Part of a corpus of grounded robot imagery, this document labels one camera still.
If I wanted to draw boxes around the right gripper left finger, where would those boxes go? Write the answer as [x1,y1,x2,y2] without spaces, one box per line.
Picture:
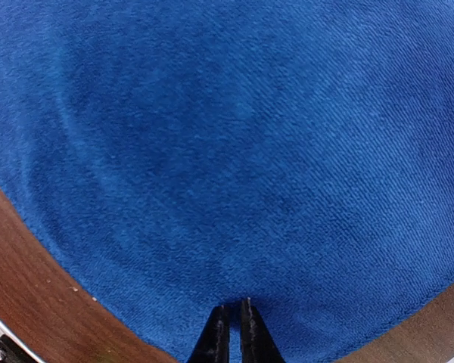
[188,306,230,363]

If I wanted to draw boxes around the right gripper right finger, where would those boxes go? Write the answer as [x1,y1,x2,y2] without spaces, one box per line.
[240,298,285,363]

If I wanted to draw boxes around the blue towel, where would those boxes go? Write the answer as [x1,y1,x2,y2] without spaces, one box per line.
[0,1,454,362]

